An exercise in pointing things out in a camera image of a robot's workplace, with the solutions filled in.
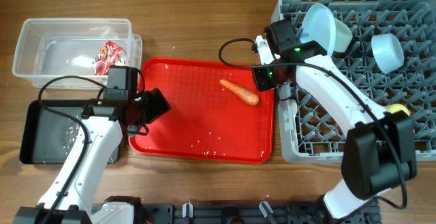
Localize red snack wrapper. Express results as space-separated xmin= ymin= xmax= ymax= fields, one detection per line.
xmin=93 ymin=40 xmax=124 ymax=76

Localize green bowl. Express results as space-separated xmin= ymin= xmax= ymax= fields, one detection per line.
xmin=334 ymin=19 xmax=353 ymax=52

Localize clear plastic bin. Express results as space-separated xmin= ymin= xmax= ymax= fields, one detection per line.
xmin=12 ymin=18 xmax=142 ymax=88

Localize white plastic spoon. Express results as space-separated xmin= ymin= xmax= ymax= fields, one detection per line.
xmin=289 ymin=99 xmax=298 ymax=130

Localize orange carrot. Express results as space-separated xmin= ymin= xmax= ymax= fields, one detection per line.
xmin=219 ymin=79 xmax=259 ymax=106

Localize light blue plate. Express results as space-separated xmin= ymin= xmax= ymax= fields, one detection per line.
xmin=300 ymin=3 xmax=337 ymax=57

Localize rice and peanut shells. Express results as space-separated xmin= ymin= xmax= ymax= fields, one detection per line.
xmin=62 ymin=119 xmax=81 ymax=152

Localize grey dishwasher rack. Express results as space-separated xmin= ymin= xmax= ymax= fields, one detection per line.
xmin=271 ymin=0 xmax=435 ymax=163

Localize black waste tray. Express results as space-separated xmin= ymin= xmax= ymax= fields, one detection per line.
xmin=19 ymin=99 xmax=120 ymax=165

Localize black mounting rail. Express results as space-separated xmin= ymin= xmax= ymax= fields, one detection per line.
xmin=91 ymin=195 xmax=382 ymax=224

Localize crumpled white tissue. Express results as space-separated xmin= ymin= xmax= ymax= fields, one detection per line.
xmin=93 ymin=52 xmax=126 ymax=76

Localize yellow plastic cup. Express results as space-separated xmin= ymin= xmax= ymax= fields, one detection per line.
xmin=384 ymin=103 xmax=410 ymax=116

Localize light blue bowl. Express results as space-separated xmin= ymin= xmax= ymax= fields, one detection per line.
xmin=371 ymin=33 xmax=405 ymax=74

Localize red serving tray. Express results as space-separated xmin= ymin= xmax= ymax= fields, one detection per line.
xmin=129 ymin=57 xmax=275 ymax=164

